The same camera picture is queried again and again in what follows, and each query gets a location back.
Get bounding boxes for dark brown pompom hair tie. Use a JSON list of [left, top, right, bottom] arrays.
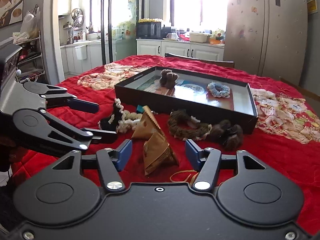
[[212, 119, 244, 151]]

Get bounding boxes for black white lace scrunchie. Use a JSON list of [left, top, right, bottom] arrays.
[[98, 98, 125, 132]]

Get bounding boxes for olive braided scrunchie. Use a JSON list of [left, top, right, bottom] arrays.
[[167, 110, 212, 141]]

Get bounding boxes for cream lace scrunchie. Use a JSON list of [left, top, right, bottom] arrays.
[[116, 110, 143, 133]]

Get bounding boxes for brown paper pyramid packet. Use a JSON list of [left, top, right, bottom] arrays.
[[132, 106, 163, 140]]

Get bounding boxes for light blue lace scrunchie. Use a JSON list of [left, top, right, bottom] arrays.
[[207, 82, 231, 98]]

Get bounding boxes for red quilted blanket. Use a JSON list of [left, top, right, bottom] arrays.
[[10, 55, 320, 235]]

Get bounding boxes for white hanging trash bin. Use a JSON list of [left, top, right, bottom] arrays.
[[75, 45, 87, 60]]

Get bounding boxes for floral patterned cloth left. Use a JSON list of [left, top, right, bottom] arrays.
[[77, 63, 150, 90]]

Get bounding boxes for floral patterned cloth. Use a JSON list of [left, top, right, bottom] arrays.
[[251, 88, 320, 144], [77, 63, 150, 90]]

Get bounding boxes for black shallow tray box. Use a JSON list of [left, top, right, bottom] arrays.
[[114, 67, 258, 134]]

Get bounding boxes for floral patterned cloth right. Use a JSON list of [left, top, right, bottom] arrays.
[[251, 88, 320, 144]]

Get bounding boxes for dark wooden chair back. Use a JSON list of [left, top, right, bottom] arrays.
[[164, 53, 235, 68]]

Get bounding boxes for white kitchen cabinet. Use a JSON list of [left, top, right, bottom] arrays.
[[136, 39, 224, 61]]

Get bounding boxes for black microwave oven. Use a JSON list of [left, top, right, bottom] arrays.
[[136, 22, 162, 39]]

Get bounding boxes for white basket on counter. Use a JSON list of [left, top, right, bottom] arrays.
[[189, 32, 210, 43]]

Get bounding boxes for stainless steel refrigerator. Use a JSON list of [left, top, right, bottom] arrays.
[[223, 0, 308, 85]]

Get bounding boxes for wire storage rack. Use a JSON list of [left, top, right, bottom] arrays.
[[16, 32, 48, 83]]

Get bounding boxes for framed wall picture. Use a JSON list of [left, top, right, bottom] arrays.
[[0, 0, 23, 28]]

